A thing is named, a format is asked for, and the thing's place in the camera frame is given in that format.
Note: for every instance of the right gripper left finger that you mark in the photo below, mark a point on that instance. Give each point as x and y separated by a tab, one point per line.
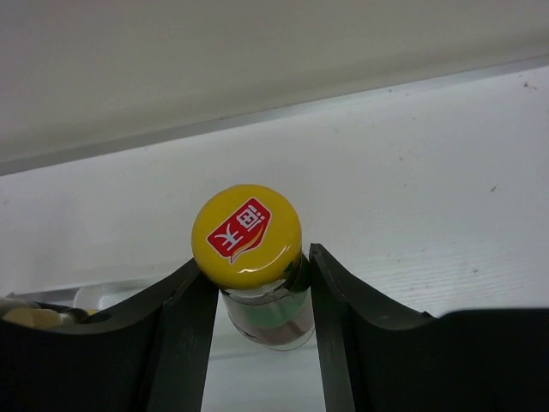
147	353

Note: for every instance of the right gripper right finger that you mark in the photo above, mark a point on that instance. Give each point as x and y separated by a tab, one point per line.
376	354

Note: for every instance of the small gold cap oil bottle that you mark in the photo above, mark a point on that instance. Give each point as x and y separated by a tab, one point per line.
41	316

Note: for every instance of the yellow cap chili sauce bottle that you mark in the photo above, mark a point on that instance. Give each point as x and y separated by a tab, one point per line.
247	240

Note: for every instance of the white divided organizer tray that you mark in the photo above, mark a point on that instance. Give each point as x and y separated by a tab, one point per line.
242	375

